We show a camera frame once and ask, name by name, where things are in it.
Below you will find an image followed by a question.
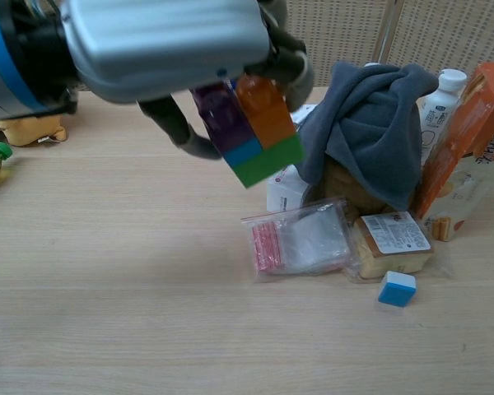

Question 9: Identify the white milk bottle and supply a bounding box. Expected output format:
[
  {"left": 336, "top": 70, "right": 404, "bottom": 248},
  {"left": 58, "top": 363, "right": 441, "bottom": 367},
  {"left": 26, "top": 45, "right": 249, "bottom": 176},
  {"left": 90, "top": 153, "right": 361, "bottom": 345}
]
[{"left": 418, "top": 68, "right": 468, "bottom": 166}]

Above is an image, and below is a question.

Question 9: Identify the white tissue pack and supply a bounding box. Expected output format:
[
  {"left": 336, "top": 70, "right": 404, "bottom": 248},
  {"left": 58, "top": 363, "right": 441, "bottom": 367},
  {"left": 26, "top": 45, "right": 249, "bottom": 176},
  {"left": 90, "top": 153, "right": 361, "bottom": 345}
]
[{"left": 289, "top": 104, "right": 319, "bottom": 125}]

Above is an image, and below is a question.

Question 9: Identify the colourful block toy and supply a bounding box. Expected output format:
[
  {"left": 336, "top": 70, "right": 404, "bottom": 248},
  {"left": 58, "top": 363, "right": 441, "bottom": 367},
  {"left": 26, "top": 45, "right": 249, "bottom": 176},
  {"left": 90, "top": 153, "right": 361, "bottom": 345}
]
[{"left": 189, "top": 73, "right": 306, "bottom": 190}]

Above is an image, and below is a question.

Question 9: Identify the white paper packet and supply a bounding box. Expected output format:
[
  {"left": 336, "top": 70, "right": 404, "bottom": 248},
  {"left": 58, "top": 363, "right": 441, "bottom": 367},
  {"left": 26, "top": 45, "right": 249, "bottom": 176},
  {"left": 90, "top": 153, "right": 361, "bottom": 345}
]
[{"left": 266, "top": 163, "right": 310, "bottom": 214}]

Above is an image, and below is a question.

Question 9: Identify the orange snack box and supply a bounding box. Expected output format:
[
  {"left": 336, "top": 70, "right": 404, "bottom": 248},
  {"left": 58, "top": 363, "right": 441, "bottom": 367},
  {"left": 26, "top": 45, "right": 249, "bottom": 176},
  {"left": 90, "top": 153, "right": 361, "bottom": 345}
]
[{"left": 412, "top": 61, "right": 494, "bottom": 244}]

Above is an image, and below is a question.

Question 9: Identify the clear zip bag red strip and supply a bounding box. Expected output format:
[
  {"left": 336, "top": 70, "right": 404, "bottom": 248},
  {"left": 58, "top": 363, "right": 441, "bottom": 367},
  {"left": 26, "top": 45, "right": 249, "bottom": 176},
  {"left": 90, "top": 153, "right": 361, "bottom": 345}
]
[{"left": 240, "top": 197, "right": 353, "bottom": 285}]

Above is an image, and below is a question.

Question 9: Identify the grey towel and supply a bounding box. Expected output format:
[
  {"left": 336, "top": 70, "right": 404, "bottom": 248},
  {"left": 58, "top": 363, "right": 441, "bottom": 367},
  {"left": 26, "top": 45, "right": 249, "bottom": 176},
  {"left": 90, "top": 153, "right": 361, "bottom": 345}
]
[{"left": 295, "top": 61, "right": 440, "bottom": 212}]

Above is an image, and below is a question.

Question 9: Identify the packaged bread slice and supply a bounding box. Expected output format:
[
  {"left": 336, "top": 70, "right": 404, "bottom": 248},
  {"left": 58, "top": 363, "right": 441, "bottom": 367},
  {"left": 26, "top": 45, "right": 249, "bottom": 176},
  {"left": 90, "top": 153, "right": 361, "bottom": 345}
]
[{"left": 344, "top": 210, "right": 436, "bottom": 284}]

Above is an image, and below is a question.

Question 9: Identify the woven bamboo folding screen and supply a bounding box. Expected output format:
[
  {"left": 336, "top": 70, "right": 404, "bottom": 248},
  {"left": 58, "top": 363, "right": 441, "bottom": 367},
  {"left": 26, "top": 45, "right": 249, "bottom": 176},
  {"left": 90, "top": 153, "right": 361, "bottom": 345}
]
[{"left": 277, "top": 0, "right": 494, "bottom": 88}]

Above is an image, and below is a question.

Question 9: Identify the brown lumpy item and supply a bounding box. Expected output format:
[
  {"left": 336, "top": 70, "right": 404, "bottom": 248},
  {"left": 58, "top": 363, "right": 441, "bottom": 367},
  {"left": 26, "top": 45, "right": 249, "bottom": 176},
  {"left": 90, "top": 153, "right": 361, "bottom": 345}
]
[{"left": 311, "top": 157, "right": 391, "bottom": 216}]

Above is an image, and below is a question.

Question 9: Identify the small blue eraser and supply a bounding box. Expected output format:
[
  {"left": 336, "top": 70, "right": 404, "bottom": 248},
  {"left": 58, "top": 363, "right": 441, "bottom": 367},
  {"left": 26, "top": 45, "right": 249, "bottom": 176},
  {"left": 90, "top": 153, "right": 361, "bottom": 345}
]
[{"left": 376, "top": 270, "right": 418, "bottom": 309}]

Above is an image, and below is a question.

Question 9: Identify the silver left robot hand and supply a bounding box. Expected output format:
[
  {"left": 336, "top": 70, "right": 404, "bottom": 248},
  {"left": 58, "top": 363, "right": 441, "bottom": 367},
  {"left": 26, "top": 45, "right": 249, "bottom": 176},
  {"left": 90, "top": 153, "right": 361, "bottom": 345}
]
[{"left": 63, "top": 0, "right": 316, "bottom": 160}]

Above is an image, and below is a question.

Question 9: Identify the orange plush toy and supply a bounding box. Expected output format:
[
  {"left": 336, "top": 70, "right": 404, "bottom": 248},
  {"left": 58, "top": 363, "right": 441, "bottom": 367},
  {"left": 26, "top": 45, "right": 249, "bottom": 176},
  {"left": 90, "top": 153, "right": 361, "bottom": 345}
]
[{"left": 0, "top": 114, "right": 68, "bottom": 148}]

